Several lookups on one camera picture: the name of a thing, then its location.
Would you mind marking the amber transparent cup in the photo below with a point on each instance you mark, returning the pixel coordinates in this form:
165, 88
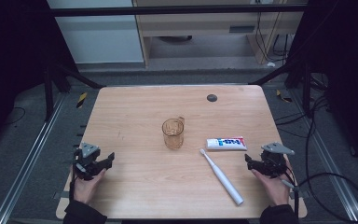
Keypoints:
173, 135

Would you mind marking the white electric toothbrush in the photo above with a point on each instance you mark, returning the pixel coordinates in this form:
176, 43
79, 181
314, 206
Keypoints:
222, 177

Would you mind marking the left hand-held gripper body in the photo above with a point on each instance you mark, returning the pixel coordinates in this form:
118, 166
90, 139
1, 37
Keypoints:
88, 155

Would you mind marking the black curtain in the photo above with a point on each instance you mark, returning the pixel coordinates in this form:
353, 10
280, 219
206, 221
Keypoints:
12, 62
348, 77

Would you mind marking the white toothpaste tube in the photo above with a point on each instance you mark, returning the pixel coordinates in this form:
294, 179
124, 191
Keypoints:
227, 143

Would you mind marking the dark round table grommet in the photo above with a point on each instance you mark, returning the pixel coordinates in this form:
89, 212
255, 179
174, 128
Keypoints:
212, 98

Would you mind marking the small white floor object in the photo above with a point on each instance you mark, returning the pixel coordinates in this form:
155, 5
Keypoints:
271, 64

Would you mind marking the yellow black striped tape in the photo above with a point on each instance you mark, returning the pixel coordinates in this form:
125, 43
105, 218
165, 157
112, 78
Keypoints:
282, 96
81, 100

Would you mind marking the black horizontal bar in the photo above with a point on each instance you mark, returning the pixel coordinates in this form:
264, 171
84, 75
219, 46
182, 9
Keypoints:
167, 10

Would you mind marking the silver metal rail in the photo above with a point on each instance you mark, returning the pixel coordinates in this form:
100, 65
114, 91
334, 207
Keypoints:
28, 161
329, 161

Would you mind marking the white cabinet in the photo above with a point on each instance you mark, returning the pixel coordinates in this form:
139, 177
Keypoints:
99, 37

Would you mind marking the black metal stand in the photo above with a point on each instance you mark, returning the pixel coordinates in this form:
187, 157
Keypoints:
306, 87
48, 93

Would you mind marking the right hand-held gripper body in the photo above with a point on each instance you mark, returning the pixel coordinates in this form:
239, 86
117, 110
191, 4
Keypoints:
273, 163

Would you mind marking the person's right hand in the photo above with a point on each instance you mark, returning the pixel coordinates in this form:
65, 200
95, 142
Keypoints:
276, 189

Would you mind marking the light wooden desk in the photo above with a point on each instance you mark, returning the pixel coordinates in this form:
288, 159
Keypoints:
199, 26

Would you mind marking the grey tape strip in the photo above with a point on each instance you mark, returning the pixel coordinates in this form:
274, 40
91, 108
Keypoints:
304, 194
60, 195

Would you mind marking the person's left hand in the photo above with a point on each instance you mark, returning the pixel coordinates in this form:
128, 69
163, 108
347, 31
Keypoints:
85, 189

